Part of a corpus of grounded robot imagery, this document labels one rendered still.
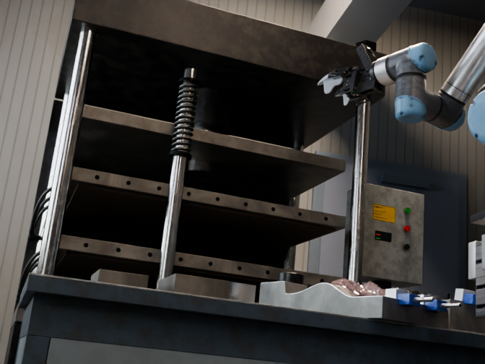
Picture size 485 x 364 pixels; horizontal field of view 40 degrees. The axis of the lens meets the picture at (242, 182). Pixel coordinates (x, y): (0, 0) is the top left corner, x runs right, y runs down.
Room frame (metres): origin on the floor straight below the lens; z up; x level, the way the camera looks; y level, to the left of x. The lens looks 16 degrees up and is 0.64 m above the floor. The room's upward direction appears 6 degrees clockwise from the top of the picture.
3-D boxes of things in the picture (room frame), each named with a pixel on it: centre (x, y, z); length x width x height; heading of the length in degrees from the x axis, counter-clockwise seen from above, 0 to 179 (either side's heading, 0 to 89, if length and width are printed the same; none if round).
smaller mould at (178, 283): (1.86, 0.11, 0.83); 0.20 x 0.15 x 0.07; 18
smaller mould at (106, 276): (1.83, 0.31, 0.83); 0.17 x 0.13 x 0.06; 18
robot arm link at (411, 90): (1.55, -0.41, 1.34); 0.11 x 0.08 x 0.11; 126
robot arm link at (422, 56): (1.54, -0.40, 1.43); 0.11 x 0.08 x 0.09; 36
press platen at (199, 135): (2.84, 0.20, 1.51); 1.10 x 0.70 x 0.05; 108
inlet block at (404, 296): (1.69, -0.45, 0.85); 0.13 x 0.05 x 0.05; 35
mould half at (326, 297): (1.94, -0.34, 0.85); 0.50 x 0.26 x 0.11; 35
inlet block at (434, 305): (1.75, -0.54, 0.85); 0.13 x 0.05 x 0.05; 35
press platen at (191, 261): (2.83, 0.20, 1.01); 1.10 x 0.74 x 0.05; 108
